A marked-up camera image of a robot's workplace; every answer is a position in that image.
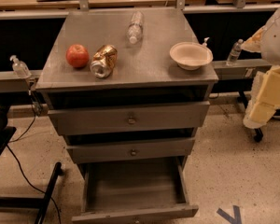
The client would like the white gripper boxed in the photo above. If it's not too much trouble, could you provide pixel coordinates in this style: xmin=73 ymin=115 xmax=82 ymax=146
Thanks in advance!
xmin=250 ymin=65 xmax=280 ymax=127

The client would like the orange soda can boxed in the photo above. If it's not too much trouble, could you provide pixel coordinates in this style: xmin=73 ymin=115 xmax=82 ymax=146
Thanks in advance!
xmin=91 ymin=45 xmax=118 ymax=78

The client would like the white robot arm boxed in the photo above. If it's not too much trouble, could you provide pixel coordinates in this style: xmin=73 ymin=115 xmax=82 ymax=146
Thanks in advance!
xmin=242 ymin=8 xmax=280 ymax=129

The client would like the grey top drawer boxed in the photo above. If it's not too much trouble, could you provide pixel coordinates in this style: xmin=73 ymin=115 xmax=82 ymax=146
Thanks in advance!
xmin=49 ymin=102 xmax=210 ymax=135

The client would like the grey drawer cabinet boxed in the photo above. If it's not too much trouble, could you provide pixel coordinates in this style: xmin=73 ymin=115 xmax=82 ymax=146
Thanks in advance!
xmin=35 ymin=7 xmax=219 ymax=175

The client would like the grey open bottom drawer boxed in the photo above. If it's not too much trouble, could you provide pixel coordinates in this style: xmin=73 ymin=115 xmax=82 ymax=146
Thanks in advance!
xmin=72 ymin=157 xmax=198 ymax=224

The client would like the grey middle drawer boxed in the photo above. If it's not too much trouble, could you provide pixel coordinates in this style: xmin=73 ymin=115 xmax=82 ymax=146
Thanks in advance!
xmin=66 ymin=138 xmax=195 ymax=164

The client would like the black table leg with caster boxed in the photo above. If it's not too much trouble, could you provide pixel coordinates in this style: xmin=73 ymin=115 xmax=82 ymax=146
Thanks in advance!
xmin=239 ymin=91 xmax=263 ymax=142

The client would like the standing water bottle right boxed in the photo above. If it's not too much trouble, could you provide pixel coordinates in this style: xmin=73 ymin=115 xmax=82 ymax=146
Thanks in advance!
xmin=226 ymin=39 xmax=244 ymax=66

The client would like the small pump bottle behind bowl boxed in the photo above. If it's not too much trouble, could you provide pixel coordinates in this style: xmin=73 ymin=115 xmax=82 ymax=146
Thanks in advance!
xmin=203 ymin=37 xmax=210 ymax=47

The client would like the white paper bowl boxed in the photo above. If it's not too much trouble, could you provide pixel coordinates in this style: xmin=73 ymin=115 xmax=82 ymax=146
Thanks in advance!
xmin=170 ymin=42 xmax=213 ymax=71

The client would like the clear plastic water bottle lying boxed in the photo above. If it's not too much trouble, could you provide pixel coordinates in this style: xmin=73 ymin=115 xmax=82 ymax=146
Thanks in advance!
xmin=127 ymin=11 xmax=144 ymax=44

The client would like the red apple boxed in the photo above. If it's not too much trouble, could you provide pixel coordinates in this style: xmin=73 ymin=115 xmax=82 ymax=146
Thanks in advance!
xmin=65 ymin=44 xmax=90 ymax=68

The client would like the hand sanitizer pump bottle left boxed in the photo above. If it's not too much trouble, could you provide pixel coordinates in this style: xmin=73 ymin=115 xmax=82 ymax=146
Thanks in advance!
xmin=10 ymin=55 xmax=32 ymax=78

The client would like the black stand base left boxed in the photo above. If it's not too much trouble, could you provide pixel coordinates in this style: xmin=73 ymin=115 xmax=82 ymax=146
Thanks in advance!
xmin=0 ymin=162 xmax=63 ymax=224

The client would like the black floor cable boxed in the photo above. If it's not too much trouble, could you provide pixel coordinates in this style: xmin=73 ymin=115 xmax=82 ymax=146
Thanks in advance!
xmin=6 ymin=105 xmax=63 ymax=224

